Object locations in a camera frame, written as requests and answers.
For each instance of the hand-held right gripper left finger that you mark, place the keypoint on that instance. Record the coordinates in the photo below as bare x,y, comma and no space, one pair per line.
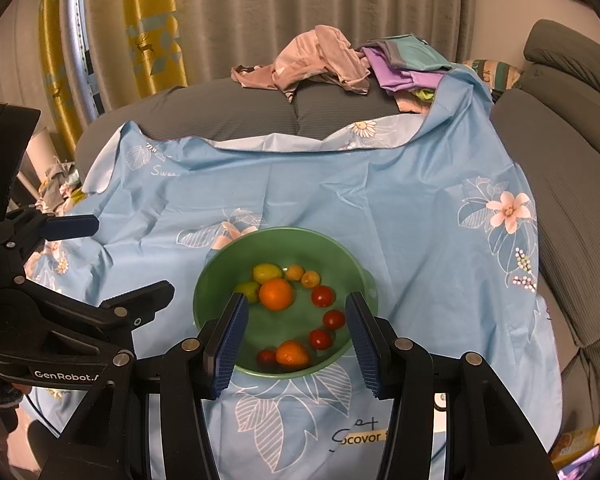
230,345

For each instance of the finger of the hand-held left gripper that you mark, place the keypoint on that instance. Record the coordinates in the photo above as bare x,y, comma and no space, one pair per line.
140,300
72,226

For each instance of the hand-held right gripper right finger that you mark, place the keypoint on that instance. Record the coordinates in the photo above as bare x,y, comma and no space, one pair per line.
365,345

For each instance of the green jujube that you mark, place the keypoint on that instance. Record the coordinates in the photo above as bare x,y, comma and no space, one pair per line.
248,290

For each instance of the orange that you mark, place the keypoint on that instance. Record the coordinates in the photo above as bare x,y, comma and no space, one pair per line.
292,353
276,294

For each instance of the yellow-green jujube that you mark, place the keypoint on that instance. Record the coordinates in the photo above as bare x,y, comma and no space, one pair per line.
267,272

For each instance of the small orange kumquat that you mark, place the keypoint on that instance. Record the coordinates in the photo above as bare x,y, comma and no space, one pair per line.
310,278
294,272

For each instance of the green bowl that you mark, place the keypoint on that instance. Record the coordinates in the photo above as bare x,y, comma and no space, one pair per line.
280,245

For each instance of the person's left forearm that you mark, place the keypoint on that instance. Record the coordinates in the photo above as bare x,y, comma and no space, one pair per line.
0,399

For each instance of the red cherry tomato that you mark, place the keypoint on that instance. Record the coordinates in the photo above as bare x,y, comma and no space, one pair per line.
334,319
321,338
322,296
266,357

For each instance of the blue floral bed sheet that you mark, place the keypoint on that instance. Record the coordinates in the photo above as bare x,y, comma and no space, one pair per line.
380,200

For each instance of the silver metal tube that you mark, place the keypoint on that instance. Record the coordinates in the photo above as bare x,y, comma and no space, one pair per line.
77,35

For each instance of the yellow patterned curtain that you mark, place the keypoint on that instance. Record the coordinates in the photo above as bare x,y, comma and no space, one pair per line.
150,35

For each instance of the yellow packet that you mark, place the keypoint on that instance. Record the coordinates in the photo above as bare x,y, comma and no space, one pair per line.
580,442

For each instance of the grey sofa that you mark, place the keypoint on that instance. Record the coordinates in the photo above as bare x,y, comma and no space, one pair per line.
570,185

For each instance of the purple garment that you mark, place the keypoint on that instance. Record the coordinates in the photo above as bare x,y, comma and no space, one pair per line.
395,72

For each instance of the pink garment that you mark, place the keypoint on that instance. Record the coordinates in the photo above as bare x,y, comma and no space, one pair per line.
320,55

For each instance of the teal cloth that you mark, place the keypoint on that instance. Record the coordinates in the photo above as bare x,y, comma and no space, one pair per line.
420,52

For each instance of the grey curtain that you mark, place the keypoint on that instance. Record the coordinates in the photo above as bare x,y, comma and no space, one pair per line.
280,10

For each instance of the patterned cushion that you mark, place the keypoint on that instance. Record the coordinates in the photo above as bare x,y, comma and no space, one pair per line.
502,72

